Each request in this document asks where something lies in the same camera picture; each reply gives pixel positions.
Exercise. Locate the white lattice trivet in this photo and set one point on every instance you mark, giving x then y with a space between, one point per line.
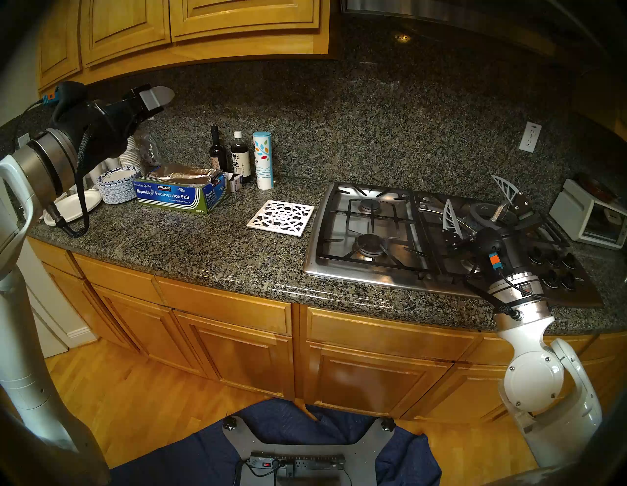
280 218

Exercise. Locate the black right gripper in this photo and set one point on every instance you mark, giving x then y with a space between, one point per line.
499 252

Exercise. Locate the wooden base cabinets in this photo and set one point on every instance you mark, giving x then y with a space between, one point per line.
235 352

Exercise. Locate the blue aluminium foil box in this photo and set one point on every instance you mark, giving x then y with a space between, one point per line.
176 193

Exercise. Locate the soy sauce bottle white cap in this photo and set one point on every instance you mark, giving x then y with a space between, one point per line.
240 161

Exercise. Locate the blue patterned paper bowl stack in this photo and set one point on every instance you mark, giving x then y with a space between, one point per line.
117 186

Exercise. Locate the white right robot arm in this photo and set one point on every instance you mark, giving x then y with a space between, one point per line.
534 382

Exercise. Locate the red frying pan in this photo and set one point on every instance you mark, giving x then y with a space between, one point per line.
595 186

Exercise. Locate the dark wine bottle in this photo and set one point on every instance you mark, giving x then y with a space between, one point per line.
217 154

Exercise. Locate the white paper cup stack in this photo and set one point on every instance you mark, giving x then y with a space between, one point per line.
130 154

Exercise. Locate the black stove knob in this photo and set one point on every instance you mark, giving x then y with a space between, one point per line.
535 255
569 260
568 281
550 279
553 258

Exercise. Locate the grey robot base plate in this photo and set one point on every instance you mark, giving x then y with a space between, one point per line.
303 443

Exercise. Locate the white toaster oven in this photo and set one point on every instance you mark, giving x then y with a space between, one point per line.
583 215

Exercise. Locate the stainless range hood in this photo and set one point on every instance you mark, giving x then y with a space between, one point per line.
416 7

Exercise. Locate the wooden wall cabinet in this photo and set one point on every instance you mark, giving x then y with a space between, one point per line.
220 19

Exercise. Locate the grey power strip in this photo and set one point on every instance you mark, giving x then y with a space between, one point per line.
303 462

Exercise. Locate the white salt canister blue lid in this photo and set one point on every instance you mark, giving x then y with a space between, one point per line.
263 161

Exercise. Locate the grey pot lid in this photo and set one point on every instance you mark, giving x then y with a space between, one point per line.
482 209

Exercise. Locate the stainless gas cooktop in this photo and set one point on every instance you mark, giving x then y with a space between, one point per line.
372 230

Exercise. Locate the blue moving blanket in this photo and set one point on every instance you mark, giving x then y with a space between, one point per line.
313 421

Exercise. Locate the white paper plate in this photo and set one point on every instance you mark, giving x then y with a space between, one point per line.
81 203

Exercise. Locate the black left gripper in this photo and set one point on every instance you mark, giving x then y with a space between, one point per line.
108 125

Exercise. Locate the clear plastic bag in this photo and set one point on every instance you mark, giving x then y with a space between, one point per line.
149 147

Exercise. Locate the small white carton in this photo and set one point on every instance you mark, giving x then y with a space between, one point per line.
233 182

